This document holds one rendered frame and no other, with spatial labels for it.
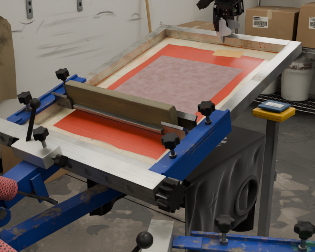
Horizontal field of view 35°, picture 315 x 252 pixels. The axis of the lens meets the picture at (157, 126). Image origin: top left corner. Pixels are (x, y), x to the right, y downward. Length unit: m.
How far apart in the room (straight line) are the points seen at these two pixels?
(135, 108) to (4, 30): 2.27
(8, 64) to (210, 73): 2.15
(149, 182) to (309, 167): 2.89
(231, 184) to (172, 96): 0.36
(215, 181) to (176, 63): 0.46
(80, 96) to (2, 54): 2.08
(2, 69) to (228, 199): 2.27
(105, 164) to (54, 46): 2.78
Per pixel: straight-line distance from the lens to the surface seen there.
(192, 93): 1.57
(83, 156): 1.24
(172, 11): 4.96
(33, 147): 1.27
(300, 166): 3.91
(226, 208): 1.71
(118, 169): 1.16
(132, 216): 3.13
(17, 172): 1.27
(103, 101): 1.47
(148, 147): 1.36
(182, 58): 1.81
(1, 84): 3.61
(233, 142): 1.72
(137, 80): 1.72
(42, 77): 3.87
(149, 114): 1.36
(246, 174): 1.75
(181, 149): 1.25
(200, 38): 1.91
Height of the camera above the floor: 1.60
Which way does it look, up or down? 21 degrees down
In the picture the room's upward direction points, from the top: straight up
